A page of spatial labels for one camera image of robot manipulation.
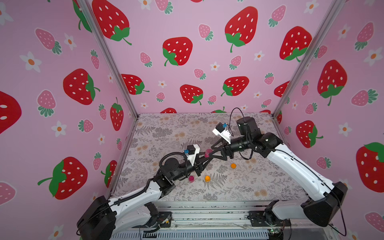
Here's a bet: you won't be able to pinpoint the aluminium left table edge rail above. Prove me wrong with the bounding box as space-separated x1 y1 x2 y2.
105 118 138 200

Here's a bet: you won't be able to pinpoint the aluminium right table edge rail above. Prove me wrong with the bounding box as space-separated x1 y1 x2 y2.
271 115 319 208

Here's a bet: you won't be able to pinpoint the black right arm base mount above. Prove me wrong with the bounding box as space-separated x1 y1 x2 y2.
247 200 292 228

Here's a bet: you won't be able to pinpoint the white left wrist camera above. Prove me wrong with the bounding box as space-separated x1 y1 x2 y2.
184 144 200 167

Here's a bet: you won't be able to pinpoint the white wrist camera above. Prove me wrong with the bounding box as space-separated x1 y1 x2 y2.
184 144 200 167
213 123 232 144

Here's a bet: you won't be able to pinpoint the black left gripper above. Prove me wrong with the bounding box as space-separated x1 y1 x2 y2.
169 153 211 184

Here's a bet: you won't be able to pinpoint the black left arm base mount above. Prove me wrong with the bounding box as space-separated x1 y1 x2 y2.
144 202 172 234

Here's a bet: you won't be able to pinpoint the aluminium table edge rail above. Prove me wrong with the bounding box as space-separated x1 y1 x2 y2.
105 118 138 200
271 115 319 208

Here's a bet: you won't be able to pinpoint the aluminium left rear corner post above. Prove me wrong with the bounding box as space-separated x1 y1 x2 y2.
78 0 139 120

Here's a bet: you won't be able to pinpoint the aluminium front base rails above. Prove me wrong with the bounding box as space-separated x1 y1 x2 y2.
112 201 339 240

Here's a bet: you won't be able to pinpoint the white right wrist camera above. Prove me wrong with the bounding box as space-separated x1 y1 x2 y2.
213 123 232 144

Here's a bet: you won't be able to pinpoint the aluminium right rear corner post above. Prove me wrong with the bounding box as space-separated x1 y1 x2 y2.
272 0 345 120

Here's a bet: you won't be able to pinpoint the aluminium corner post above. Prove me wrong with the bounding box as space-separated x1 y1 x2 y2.
272 0 345 120
78 0 139 120

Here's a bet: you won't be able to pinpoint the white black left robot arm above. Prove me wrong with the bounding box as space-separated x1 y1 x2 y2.
77 152 214 240

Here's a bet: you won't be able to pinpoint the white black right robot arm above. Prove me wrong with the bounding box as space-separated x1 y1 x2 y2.
210 117 348 227

